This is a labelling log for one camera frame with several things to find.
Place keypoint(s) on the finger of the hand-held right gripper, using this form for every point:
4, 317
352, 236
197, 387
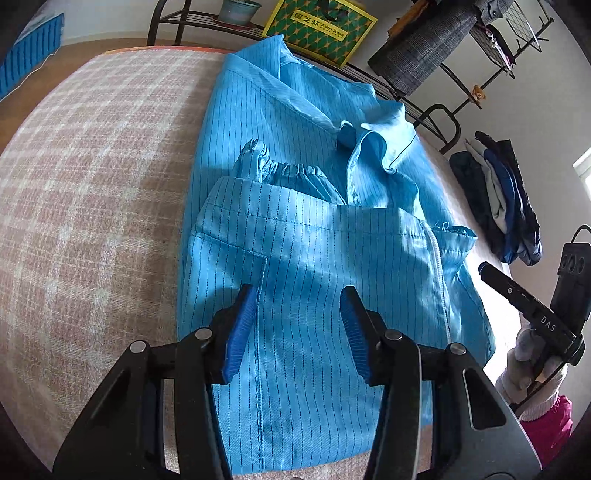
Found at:
501, 284

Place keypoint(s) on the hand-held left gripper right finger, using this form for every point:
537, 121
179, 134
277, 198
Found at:
353, 332

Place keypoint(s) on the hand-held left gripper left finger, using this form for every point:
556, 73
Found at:
240, 332

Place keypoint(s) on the blue pinstriped work coat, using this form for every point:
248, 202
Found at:
300, 240

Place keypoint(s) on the person's right forearm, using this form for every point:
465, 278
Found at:
549, 434

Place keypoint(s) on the pile of dark folded clothes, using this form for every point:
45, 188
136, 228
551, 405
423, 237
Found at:
503, 207

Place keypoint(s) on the black metal clothes rack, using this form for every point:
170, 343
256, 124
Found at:
434, 109

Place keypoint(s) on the folded clothes on rack shelf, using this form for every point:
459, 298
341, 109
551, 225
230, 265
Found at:
501, 46

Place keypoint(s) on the person's right hand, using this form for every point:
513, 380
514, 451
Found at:
517, 369

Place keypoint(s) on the window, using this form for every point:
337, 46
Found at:
584, 166

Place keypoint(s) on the small teddy bear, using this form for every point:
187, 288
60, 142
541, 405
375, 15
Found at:
476, 92

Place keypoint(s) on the pink plaid blanket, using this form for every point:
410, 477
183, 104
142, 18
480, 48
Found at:
92, 207

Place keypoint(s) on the grey plaid coat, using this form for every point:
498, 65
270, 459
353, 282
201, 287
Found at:
415, 55

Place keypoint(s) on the yellow green patterned bag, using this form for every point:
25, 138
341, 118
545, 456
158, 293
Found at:
323, 32

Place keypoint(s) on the potted plant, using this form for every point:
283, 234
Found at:
238, 11

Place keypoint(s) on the grey printed mattress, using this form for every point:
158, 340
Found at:
41, 21

